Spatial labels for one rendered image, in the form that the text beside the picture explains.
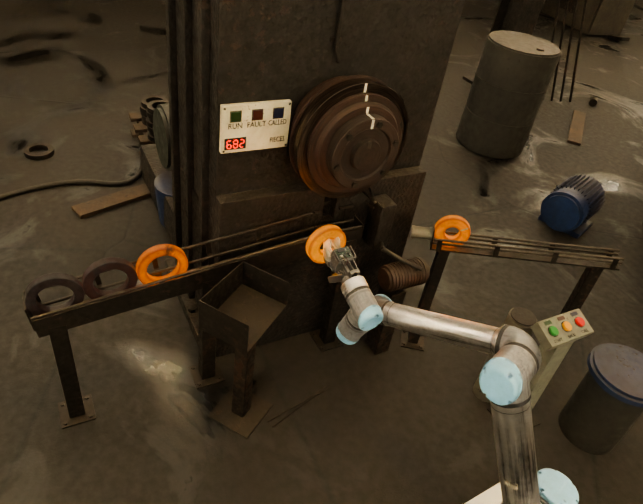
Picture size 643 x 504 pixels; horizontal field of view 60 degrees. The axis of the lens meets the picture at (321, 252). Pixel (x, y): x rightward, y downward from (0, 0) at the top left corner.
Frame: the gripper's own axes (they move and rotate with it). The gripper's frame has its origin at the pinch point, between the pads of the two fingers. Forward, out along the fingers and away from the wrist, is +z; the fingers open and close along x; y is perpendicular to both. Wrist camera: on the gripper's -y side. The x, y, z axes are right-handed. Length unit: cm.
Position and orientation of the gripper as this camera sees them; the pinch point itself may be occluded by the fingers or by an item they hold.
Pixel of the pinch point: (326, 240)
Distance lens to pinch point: 201.4
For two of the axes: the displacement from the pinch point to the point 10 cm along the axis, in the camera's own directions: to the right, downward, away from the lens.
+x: -8.9, 1.9, -4.2
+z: -3.9, -7.9, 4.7
